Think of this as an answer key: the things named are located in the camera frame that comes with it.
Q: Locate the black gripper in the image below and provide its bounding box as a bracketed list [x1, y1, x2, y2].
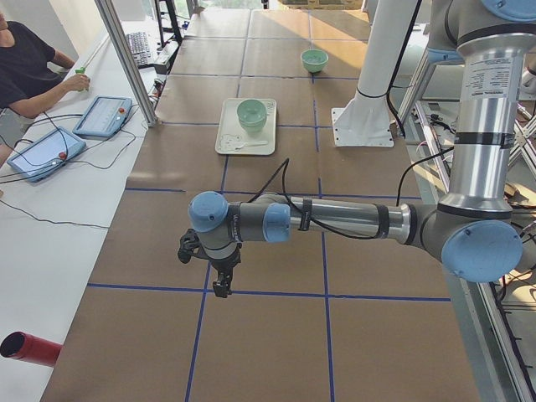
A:
[209, 246, 241, 297]

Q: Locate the green bowl on tray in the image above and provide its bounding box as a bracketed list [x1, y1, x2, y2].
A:
[240, 124, 265, 134]

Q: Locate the aluminium side frame rail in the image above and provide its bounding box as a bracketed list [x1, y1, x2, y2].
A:
[414, 100, 535, 401]

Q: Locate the seated person black shirt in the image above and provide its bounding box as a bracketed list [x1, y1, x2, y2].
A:
[0, 10, 90, 167]

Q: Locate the far blue teach pendant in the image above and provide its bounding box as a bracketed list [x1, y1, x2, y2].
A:
[72, 96, 132, 138]

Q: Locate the blue teach pendant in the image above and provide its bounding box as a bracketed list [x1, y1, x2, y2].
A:
[8, 127, 86, 183]
[72, 96, 132, 138]

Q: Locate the aluminium frame post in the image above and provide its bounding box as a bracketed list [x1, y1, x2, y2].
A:
[95, 0, 157, 127]

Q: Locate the near blue teach pendant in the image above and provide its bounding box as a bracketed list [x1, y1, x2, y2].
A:
[8, 127, 86, 183]

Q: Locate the green bowl with ice cubes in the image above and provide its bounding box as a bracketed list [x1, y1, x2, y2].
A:
[301, 49, 329, 74]

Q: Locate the red cylinder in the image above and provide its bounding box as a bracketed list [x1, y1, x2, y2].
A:
[1, 331, 62, 367]

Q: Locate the cream bear tray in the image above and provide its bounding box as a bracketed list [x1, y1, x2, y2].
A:
[214, 98, 277, 156]

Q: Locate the black keyboard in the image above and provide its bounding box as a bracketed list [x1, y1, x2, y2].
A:
[126, 32, 152, 69]

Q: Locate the white plastic spoon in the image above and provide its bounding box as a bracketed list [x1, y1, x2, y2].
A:
[232, 141, 268, 151]

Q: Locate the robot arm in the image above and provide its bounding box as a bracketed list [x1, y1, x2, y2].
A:
[178, 1, 535, 297]

